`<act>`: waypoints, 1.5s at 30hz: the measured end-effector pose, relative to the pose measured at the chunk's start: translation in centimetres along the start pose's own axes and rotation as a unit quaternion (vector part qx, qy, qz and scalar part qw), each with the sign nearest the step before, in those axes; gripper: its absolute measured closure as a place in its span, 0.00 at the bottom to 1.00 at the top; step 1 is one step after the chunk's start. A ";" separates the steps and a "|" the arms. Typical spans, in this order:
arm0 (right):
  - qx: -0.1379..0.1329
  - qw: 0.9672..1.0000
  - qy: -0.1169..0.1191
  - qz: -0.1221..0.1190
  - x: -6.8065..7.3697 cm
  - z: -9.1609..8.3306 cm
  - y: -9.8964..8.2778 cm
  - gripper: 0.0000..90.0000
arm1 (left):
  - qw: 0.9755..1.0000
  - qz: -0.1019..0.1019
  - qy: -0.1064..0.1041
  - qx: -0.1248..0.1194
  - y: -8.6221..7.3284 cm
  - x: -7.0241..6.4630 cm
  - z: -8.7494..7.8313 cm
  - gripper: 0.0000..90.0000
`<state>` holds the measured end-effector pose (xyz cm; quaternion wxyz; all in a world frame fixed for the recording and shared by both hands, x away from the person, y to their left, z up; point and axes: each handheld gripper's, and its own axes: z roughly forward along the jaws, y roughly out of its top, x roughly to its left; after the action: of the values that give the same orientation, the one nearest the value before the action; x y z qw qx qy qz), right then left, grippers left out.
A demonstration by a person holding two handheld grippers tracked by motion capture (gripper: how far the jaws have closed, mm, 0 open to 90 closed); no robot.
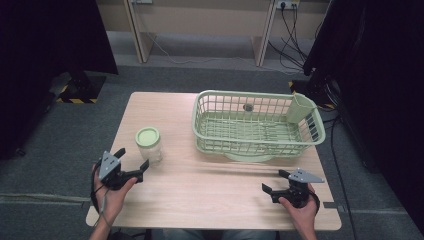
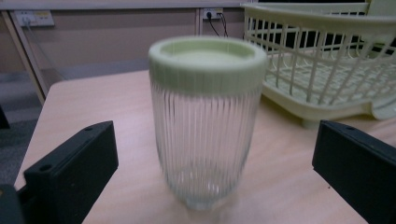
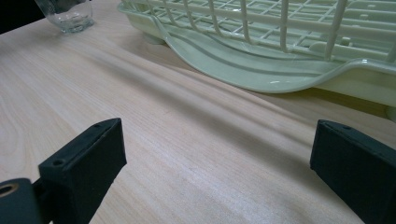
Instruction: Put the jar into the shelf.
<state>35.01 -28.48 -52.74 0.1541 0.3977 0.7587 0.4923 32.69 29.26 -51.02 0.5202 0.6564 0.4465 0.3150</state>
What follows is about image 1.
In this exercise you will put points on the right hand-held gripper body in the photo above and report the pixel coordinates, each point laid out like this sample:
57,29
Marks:
297,191

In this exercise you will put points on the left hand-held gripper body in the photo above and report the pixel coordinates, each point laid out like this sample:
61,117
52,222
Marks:
110,168

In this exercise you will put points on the glass jar with green lid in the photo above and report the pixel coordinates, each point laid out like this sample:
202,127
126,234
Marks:
149,143

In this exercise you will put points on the light green plastic dish basket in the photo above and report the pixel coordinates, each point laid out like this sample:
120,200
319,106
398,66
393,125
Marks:
233,133

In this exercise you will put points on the person's right hand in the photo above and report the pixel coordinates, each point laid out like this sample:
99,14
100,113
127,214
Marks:
305,215

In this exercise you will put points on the person's left hand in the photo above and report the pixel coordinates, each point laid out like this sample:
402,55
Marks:
111,203

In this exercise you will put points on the light green drip tray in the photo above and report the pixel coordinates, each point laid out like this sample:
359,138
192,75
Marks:
248,157

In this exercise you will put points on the light green utensil holder cup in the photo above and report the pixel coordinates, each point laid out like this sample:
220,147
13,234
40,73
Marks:
298,110

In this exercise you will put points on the black striped stand base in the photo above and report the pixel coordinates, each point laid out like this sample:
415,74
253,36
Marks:
306,91
83,90

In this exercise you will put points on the dark round table grommet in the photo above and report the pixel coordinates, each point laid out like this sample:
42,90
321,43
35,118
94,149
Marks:
248,107

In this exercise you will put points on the white desk leg panel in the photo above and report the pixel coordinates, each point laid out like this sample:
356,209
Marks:
138,36
263,43

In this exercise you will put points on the black curtain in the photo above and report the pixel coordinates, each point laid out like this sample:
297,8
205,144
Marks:
40,43
383,66

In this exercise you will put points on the white wall power outlet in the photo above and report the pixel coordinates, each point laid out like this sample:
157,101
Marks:
287,4

